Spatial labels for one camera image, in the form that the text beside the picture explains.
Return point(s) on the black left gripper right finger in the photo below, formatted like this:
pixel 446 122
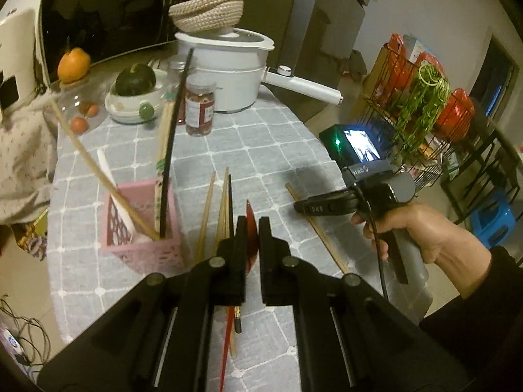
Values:
pixel 275 278

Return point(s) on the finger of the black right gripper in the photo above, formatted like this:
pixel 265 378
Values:
pixel 336 203

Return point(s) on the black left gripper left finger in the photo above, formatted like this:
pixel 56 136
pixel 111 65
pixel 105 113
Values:
pixel 231 276

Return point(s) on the red chopstick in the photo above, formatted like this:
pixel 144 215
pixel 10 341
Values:
pixel 251 252

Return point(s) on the black chopstick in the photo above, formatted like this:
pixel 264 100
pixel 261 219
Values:
pixel 170 148
pixel 236 309

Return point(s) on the light wooden chopstick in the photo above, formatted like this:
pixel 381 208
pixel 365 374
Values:
pixel 221 234

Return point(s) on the chopsticks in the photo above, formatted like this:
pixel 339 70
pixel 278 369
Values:
pixel 165 121

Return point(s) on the black sleeved right forearm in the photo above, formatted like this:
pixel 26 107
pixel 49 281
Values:
pixel 484 331

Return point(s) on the person's right hand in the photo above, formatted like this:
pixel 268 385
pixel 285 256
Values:
pixel 460 255

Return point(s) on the blue plastic stool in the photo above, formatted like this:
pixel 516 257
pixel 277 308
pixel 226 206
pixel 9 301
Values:
pixel 493 221

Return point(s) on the grey checked tablecloth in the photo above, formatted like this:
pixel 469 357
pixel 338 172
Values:
pixel 259 158

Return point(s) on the short red spice jar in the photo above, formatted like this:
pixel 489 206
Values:
pixel 199 104

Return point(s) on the white electric pot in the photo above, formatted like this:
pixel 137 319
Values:
pixel 236 59

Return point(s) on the white stacked bowls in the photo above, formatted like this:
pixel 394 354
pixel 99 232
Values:
pixel 134 110

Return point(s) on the stainless steel refrigerator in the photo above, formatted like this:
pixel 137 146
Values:
pixel 315 38

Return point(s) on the tall red spice jar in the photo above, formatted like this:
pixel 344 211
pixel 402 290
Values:
pixel 176 66

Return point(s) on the yellow cardboard box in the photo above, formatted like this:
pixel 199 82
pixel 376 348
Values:
pixel 32 237

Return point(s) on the dark green squash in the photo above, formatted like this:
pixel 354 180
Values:
pixel 136 80

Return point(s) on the clear glass jar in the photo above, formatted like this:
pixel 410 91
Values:
pixel 83 105

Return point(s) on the floral white cloth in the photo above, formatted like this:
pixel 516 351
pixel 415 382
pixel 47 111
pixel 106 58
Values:
pixel 28 158

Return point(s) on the large orange on jar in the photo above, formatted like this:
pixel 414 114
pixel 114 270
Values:
pixel 74 65

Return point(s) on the black microwave oven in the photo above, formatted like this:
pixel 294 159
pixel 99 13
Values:
pixel 102 28

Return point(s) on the white air fryer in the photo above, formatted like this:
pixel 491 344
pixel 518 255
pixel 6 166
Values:
pixel 18 83

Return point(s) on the camera box with screen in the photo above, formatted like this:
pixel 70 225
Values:
pixel 352 147

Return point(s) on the woven rope basket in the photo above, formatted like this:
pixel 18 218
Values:
pixel 196 16

